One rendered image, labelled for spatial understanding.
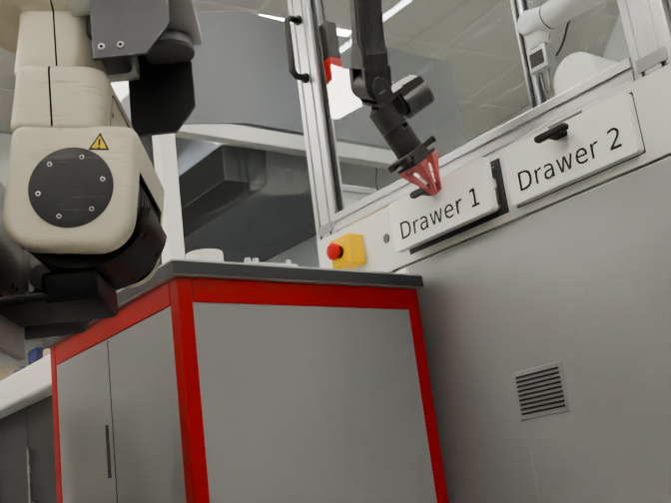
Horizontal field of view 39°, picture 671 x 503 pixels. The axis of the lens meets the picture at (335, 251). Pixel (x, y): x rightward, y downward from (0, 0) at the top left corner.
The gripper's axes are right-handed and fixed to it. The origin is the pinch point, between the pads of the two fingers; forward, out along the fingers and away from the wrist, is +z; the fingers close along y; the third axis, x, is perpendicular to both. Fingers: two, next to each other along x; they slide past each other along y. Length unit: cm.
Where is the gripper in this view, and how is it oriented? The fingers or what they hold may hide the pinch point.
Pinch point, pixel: (435, 189)
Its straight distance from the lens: 191.9
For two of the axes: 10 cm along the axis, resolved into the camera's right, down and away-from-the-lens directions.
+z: 5.6, 8.1, 1.3
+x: -5.9, 2.9, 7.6
